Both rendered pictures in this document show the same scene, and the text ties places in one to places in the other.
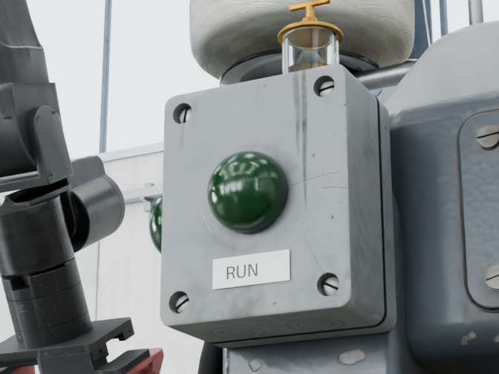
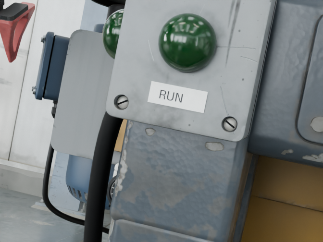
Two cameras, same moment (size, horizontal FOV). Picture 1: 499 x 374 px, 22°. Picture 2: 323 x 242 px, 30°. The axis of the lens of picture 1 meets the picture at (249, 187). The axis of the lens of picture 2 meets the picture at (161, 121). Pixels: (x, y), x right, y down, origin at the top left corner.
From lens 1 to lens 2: 0.20 m
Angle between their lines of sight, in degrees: 26
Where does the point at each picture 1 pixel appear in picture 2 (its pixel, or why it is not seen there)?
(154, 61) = not seen: outside the picture
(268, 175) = (208, 41)
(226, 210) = (174, 57)
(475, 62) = not seen: outside the picture
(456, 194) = (304, 60)
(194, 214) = (143, 43)
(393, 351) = (241, 150)
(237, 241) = (171, 74)
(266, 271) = (189, 102)
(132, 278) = not seen: outside the picture
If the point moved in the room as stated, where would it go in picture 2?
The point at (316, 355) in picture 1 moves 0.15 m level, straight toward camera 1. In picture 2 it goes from (191, 138) to (295, 189)
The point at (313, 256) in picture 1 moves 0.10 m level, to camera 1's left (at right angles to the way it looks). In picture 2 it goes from (223, 102) to (25, 63)
